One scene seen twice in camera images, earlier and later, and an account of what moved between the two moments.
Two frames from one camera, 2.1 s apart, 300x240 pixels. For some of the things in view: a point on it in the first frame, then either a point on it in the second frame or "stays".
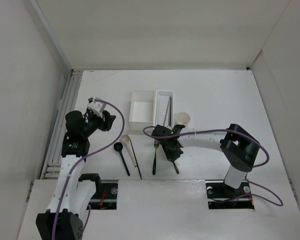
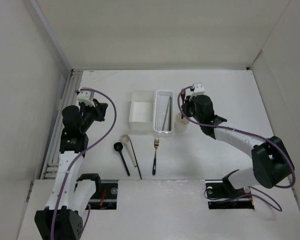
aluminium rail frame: [52, 169] stays
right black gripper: [171, 157] to [188, 102]
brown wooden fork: [176, 168] to [183, 95]
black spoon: [118, 146] stays
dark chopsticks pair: [167, 111] stays
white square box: [142, 109] stays
